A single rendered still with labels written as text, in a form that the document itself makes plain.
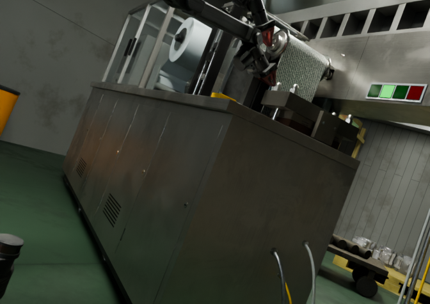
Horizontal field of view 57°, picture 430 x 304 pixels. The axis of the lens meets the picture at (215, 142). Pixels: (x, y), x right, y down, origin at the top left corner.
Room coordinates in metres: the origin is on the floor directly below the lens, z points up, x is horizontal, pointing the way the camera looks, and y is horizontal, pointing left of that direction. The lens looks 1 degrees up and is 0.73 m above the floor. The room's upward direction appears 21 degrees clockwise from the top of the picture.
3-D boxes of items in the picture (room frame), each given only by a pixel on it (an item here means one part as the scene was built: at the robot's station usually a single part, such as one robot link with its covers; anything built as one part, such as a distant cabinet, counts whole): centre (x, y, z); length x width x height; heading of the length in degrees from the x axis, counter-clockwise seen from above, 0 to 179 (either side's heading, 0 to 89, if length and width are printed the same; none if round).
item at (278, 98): (1.60, -0.33, 1.00); 0.40 x 0.16 x 0.06; 119
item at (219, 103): (2.52, 0.32, 0.88); 2.52 x 0.66 x 0.04; 29
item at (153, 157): (2.53, 0.31, 0.43); 2.52 x 0.64 x 0.86; 29
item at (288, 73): (1.68, -0.23, 1.10); 0.23 x 0.01 x 0.18; 119
